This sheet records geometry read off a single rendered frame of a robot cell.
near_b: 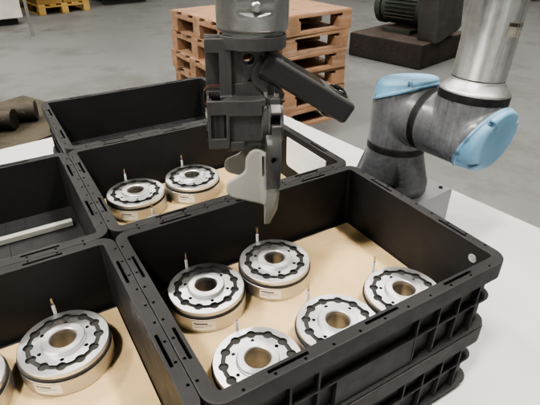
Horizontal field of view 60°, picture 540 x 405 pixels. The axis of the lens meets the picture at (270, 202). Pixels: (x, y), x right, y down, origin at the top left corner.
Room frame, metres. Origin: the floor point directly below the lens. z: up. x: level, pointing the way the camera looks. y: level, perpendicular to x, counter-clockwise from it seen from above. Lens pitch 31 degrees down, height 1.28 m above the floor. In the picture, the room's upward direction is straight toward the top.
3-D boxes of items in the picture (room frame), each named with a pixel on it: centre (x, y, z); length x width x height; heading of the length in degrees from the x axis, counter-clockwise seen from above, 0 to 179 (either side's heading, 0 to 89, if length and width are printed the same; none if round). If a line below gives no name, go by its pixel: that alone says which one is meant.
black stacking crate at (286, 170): (0.73, 0.11, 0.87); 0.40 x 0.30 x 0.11; 121
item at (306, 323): (0.41, -0.08, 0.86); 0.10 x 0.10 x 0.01
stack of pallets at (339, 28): (3.39, 0.07, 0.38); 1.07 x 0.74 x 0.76; 125
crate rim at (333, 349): (0.47, -0.04, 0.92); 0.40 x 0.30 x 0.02; 121
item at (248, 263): (0.53, -0.01, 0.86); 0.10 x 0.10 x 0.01
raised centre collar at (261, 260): (0.53, -0.01, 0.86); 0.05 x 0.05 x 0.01
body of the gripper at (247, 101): (0.50, 0.03, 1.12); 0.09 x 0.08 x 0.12; 97
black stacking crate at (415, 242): (0.47, -0.04, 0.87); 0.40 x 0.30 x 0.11; 121
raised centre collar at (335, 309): (0.41, -0.08, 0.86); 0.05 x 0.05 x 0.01
